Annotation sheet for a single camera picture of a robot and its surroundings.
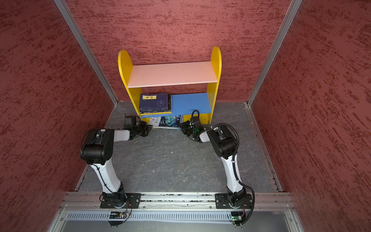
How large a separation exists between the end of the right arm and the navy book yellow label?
0.61ft

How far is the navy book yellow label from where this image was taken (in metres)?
0.92

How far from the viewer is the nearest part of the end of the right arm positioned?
85 centimetres
